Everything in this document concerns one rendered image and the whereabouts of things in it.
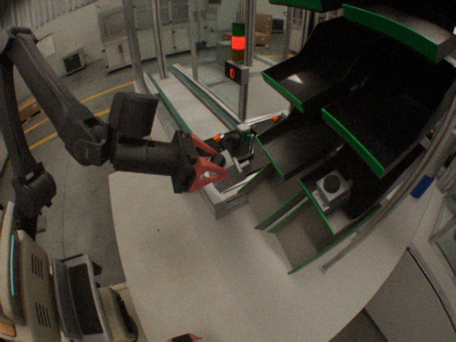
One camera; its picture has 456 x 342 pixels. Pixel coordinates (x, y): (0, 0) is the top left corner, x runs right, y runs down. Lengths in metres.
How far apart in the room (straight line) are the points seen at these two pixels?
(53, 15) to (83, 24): 1.48
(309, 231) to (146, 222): 0.55
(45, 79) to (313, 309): 0.87
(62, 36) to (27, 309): 8.63
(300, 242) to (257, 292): 0.22
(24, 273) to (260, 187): 0.67
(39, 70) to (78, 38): 8.24
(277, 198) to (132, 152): 0.40
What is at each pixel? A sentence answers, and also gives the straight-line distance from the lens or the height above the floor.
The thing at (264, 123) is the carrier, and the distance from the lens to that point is 0.96.
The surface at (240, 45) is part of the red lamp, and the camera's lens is 0.81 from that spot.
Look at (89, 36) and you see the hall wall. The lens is 8.59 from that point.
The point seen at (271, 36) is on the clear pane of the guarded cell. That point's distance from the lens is 2.06.
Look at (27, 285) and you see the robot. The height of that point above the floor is 1.20.
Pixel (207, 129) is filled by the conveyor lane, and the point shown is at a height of 0.92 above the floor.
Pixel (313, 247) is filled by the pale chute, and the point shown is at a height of 1.04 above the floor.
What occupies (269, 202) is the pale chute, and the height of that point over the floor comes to 1.03.
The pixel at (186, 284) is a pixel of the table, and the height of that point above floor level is 0.86.
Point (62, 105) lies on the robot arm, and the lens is 0.38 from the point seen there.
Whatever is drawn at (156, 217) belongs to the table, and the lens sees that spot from 0.79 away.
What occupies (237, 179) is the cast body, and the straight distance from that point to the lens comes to 0.42.
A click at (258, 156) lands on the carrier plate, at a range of 0.79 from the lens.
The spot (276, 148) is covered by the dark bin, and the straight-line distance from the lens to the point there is 0.48.
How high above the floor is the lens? 1.51
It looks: 48 degrees down
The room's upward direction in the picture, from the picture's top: straight up
